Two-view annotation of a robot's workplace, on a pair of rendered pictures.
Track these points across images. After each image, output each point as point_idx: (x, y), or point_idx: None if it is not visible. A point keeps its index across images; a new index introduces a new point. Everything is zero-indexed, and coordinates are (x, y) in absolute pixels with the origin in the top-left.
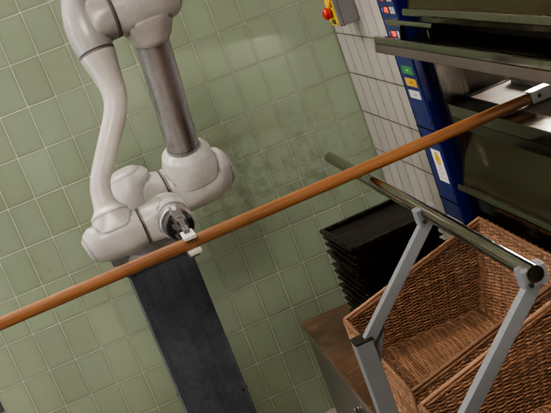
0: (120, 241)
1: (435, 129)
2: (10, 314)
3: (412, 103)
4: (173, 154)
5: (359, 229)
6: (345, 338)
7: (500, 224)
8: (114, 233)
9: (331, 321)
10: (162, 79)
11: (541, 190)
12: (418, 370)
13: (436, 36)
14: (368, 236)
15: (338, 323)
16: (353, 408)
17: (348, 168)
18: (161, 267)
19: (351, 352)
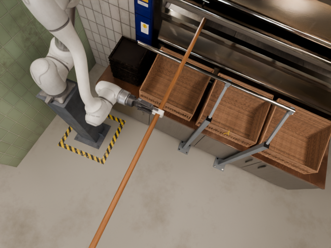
0: (107, 114)
1: (151, 18)
2: (125, 181)
3: (136, 5)
4: (65, 50)
5: (124, 55)
6: (122, 88)
7: (165, 46)
8: (105, 113)
9: (108, 81)
10: (72, 21)
11: (208, 50)
12: (161, 97)
13: None
14: (133, 59)
15: (111, 81)
16: (133, 106)
17: (164, 54)
18: (72, 97)
19: (131, 93)
